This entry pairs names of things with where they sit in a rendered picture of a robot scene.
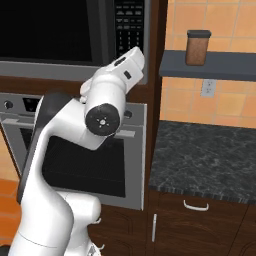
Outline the dark brown tall cabinet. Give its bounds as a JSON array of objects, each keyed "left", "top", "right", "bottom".
[{"left": 0, "top": 0, "right": 170, "bottom": 256}]

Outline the dark brown drawer front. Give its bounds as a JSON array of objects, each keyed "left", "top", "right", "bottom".
[{"left": 155, "top": 191, "right": 250, "bottom": 256}]

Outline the white straight door handle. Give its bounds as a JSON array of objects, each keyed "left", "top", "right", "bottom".
[{"left": 151, "top": 213, "right": 158, "bottom": 243}]

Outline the oven door with window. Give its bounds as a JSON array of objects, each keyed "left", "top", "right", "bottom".
[{"left": 0, "top": 117, "right": 146, "bottom": 211}]

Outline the grey oven door handle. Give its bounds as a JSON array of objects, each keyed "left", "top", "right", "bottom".
[{"left": 0, "top": 118, "right": 136, "bottom": 140}]

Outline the black microwave door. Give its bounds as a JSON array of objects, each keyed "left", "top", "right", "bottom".
[{"left": 0, "top": 0, "right": 114, "bottom": 66}]

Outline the brown jar with black lid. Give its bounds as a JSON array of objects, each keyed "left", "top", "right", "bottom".
[{"left": 184, "top": 29, "right": 213, "bottom": 67}]

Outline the white wall outlet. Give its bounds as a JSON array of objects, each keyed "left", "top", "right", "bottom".
[{"left": 200, "top": 78, "right": 217, "bottom": 98}]

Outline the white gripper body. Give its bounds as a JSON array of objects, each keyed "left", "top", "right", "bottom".
[{"left": 125, "top": 46, "right": 146, "bottom": 88}]

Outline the dark brown cupboard door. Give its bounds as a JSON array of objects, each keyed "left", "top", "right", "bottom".
[
  {"left": 87, "top": 203, "right": 157, "bottom": 256},
  {"left": 238, "top": 203, "right": 256, "bottom": 256}
]

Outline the white curved drawer handle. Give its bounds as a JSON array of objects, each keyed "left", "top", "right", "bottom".
[{"left": 182, "top": 199, "right": 211, "bottom": 212}]

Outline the black and grey microwave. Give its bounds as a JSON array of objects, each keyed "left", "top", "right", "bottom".
[{"left": 0, "top": 0, "right": 150, "bottom": 85}]

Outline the dark grey wall shelf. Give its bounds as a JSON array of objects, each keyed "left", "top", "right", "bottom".
[{"left": 158, "top": 49, "right": 256, "bottom": 82}]

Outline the stainless steel oven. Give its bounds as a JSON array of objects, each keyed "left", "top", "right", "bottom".
[{"left": 0, "top": 92, "right": 148, "bottom": 212}]

